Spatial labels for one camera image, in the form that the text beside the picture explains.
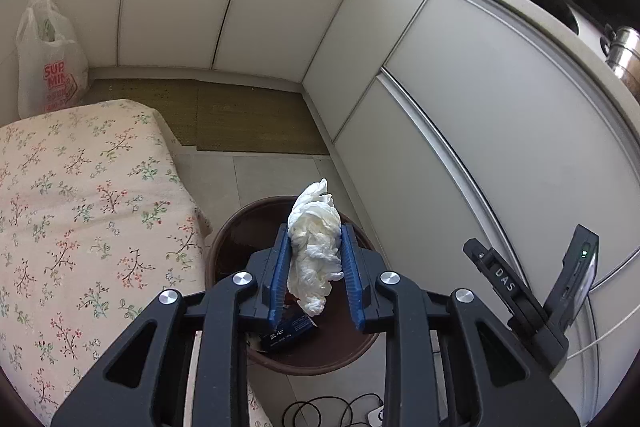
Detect black cable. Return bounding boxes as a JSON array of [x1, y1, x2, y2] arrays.
[[282, 394, 386, 427]]

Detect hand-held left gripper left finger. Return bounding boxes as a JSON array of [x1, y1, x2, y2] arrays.
[[50, 224, 293, 427]]

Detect blue cardboard box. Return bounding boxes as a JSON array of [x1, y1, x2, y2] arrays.
[[259, 309, 319, 354]]

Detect steel cooking pot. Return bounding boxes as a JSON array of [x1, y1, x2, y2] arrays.
[[600, 24, 640, 100]]

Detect white kitchen cabinets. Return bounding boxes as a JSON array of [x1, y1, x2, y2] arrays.
[[0, 0, 640, 408]]

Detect brown trash bin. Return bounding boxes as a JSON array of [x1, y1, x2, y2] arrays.
[[205, 196, 387, 376]]

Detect white tissue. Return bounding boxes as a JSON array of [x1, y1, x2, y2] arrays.
[[286, 178, 346, 319]]

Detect floral tablecloth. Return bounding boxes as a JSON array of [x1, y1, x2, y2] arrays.
[[0, 99, 273, 427]]

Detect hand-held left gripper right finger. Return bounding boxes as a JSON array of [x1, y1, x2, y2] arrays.
[[340, 223, 584, 427]]

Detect white plastic shopping bag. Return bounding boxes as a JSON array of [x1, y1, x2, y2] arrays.
[[16, 0, 90, 118]]

